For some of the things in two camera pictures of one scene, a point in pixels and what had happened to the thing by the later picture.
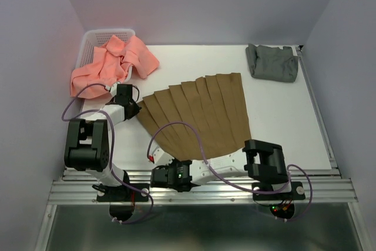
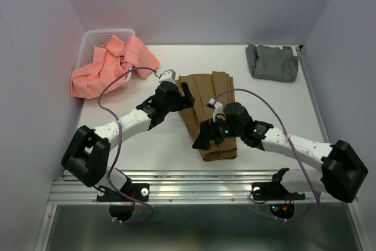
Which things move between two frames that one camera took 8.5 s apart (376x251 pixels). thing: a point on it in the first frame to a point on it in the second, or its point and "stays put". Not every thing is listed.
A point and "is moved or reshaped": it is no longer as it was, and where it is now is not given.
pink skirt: x=111 y=63 stays put
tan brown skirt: x=198 y=118 is moved or reshaped
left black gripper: x=135 y=110 to x=184 y=102
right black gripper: x=166 y=167 to x=208 y=133
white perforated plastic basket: x=93 y=38 stays put
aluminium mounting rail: x=323 y=187 stays put
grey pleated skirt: x=272 y=63 stays put
